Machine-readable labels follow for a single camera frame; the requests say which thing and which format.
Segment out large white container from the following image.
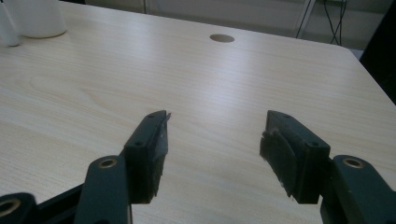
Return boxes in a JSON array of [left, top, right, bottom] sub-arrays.
[[4, 0, 67, 39]]

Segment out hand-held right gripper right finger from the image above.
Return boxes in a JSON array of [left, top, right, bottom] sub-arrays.
[[259, 109, 396, 224]]

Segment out small white container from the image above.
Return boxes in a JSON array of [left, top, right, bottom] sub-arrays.
[[0, 2, 22, 48]]

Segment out dark furniture panel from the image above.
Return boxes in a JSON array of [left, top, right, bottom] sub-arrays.
[[359, 0, 396, 106]]

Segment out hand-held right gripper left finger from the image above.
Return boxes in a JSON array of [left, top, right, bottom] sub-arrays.
[[74, 109, 172, 224]]

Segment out white metal stand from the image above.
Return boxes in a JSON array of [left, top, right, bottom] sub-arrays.
[[294, 0, 317, 39]]

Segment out black cable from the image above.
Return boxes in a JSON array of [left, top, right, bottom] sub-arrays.
[[322, 0, 347, 47]]

